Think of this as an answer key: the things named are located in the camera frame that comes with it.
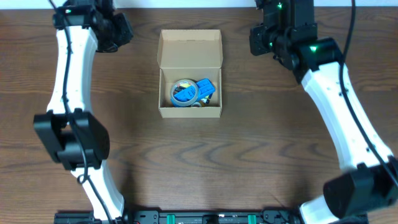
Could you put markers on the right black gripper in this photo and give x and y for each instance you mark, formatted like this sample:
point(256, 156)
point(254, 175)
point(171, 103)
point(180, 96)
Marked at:
point(256, 45)

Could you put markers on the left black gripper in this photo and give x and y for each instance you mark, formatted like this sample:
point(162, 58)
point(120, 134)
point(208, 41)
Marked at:
point(125, 31)

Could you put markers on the brown cardboard box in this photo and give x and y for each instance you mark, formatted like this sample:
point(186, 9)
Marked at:
point(190, 55)

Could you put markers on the large clear tape roll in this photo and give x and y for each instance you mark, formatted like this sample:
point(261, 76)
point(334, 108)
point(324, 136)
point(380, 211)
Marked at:
point(185, 97)

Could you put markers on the blue rectangular plastic block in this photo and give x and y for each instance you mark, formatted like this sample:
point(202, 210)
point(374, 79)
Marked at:
point(206, 88)

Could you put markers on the small yellow tape roll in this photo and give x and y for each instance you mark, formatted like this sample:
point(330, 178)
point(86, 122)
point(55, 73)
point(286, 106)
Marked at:
point(198, 104)

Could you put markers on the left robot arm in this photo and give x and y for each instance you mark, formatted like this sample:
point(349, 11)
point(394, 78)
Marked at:
point(69, 131)

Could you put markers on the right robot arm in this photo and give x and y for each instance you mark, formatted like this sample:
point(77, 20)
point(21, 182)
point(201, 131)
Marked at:
point(369, 169)

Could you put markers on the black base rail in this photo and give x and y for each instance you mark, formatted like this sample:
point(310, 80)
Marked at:
point(155, 217)

